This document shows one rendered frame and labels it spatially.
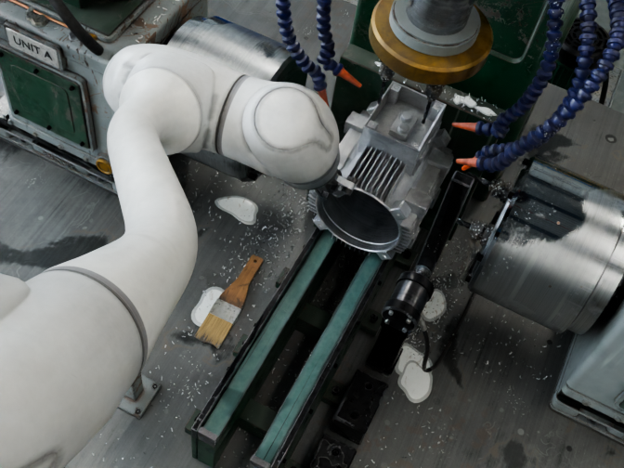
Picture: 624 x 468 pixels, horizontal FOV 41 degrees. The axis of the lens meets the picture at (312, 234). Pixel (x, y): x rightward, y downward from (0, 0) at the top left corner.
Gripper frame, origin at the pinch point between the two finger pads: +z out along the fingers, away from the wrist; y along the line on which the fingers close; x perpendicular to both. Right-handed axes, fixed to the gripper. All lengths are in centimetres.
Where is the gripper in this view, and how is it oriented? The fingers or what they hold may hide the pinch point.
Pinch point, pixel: (324, 185)
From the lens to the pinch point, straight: 130.5
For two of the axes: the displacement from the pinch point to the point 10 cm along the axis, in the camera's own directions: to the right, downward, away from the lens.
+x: -4.4, 9.0, -0.6
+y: -8.9, -4.3, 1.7
